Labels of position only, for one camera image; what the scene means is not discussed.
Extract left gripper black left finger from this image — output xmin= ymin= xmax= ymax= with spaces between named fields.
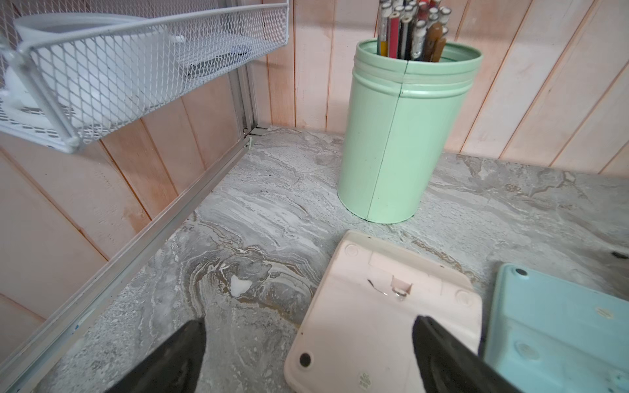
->
xmin=108 ymin=319 xmax=206 ymax=392

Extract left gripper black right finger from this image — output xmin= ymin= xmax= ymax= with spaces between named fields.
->
xmin=412 ymin=316 xmax=519 ymax=393

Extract pink calculator face down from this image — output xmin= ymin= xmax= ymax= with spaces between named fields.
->
xmin=283 ymin=230 xmax=483 ymax=392

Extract teal calculator face down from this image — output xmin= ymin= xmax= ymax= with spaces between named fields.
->
xmin=483 ymin=264 xmax=628 ymax=392

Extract mint green pen cup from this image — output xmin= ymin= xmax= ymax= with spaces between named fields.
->
xmin=337 ymin=39 xmax=483 ymax=224

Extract pens in cup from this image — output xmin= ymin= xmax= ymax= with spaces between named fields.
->
xmin=376 ymin=1 xmax=452 ymax=63

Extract white wire mesh shelf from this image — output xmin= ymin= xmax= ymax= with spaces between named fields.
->
xmin=1 ymin=1 xmax=289 ymax=153

